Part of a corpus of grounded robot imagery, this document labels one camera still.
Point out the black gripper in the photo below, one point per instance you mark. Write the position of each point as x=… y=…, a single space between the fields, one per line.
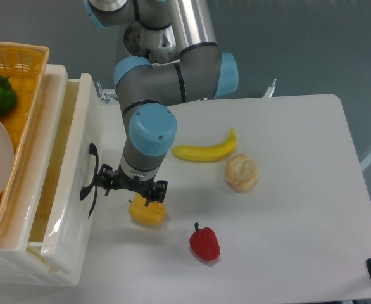
x=110 y=180

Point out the white drawer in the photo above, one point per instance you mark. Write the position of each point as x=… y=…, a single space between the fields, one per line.
x=35 y=249
x=62 y=221

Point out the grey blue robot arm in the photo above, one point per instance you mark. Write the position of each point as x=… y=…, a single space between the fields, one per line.
x=146 y=91

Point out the white drawer cabinet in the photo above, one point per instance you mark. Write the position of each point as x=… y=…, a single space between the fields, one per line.
x=17 y=265

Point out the yellow bell pepper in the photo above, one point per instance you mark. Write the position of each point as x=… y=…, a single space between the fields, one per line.
x=153 y=214

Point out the yellow banana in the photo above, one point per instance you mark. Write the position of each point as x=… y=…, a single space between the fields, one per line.
x=207 y=154

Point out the red bell pepper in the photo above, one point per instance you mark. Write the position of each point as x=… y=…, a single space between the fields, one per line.
x=204 y=243

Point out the round bread roll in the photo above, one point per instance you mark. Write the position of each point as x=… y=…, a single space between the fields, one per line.
x=241 y=172

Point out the orange woven basket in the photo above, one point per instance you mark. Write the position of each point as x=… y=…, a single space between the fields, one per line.
x=25 y=65

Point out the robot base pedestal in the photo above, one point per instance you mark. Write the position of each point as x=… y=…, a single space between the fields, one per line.
x=158 y=46

